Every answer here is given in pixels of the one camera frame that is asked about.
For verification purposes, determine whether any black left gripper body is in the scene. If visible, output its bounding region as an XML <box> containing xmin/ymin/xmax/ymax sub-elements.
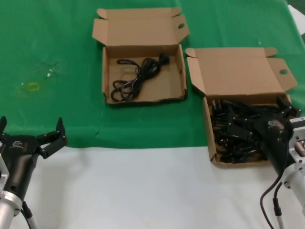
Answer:
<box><xmin>0</xmin><ymin>134</ymin><xmax>41</xmax><ymax>200</ymax></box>

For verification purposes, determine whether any empty-start cardboard box torn rim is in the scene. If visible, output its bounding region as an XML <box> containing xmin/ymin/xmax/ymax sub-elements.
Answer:
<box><xmin>91</xmin><ymin>6</ymin><xmax>191</xmax><ymax>105</ymax></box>

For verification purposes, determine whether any cardboard box of cables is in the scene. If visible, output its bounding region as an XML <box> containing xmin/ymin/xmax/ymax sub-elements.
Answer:
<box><xmin>185</xmin><ymin>47</ymin><xmax>298</xmax><ymax>169</ymax></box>

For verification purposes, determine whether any silver right wrist bracket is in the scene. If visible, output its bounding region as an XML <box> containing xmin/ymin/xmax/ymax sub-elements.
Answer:
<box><xmin>288</xmin><ymin>125</ymin><xmax>305</xmax><ymax>167</ymax></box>

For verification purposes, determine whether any black power cable pile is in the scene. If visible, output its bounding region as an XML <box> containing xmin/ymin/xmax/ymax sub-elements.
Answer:
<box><xmin>211</xmin><ymin>99</ymin><xmax>286</xmax><ymax>165</ymax></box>

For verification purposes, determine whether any yellow tape square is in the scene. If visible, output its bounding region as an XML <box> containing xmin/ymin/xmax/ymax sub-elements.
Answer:
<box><xmin>26</xmin><ymin>82</ymin><xmax>40</xmax><ymax>93</ymax></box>

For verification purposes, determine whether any silver wrist bracket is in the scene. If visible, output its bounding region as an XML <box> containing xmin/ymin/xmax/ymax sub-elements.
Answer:
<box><xmin>0</xmin><ymin>140</ymin><xmax>10</xmax><ymax>191</ymax></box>
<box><xmin>288</xmin><ymin>125</ymin><xmax>305</xmax><ymax>167</ymax></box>

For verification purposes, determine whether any green table cloth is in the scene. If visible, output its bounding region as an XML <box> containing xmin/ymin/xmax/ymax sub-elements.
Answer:
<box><xmin>0</xmin><ymin>0</ymin><xmax>305</xmax><ymax>150</ymax></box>

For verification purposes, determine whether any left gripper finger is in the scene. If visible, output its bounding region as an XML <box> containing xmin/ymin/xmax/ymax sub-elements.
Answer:
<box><xmin>0</xmin><ymin>116</ymin><xmax>7</xmax><ymax>138</ymax></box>
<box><xmin>35</xmin><ymin>117</ymin><xmax>68</xmax><ymax>160</ymax></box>

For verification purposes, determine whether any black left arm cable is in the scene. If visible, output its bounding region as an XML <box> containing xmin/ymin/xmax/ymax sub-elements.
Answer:
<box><xmin>20</xmin><ymin>201</ymin><xmax>38</xmax><ymax>229</ymax></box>

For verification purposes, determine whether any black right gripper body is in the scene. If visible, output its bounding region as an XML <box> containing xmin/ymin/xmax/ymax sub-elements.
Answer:
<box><xmin>254</xmin><ymin>114</ymin><xmax>293</xmax><ymax>176</ymax></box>

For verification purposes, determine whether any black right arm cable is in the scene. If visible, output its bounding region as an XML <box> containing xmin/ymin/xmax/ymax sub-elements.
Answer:
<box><xmin>273</xmin><ymin>185</ymin><xmax>285</xmax><ymax>229</ymax></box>
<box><xmin>259</xmin><ymin>175</ymin><xmax>283</xmax><ymax>229</ymax></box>

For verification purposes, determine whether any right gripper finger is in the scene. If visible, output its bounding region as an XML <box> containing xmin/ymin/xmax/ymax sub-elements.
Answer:
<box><xmin>226</xmin><ymin>106</ymin><xmax>259</xmax><ymax>142</ymax></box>
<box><xmin>276</xmin><ymin>96</ymin><xmax>301</xmax><ymax>119</ymax></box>

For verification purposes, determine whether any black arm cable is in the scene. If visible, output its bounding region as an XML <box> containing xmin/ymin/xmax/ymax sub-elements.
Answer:
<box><xmin>20</xmin><ymin>201</ymin><xmax>38</xmax><ymax>229</ymax></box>
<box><xmin>259</xmin><ymin>175</ymin><xmax>283</xmax><ymax>229</ymax></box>
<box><xmin>273</xmin><ymin>185</ymin><xmax>285</xmax><ymax>229</ymax></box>

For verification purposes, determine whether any silver left wrist bracket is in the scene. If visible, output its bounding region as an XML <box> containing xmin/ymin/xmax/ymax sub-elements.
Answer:
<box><xmin>0</xmin><ymin>140</ymin><xmax>10</xmax><ymax>191</ymax></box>

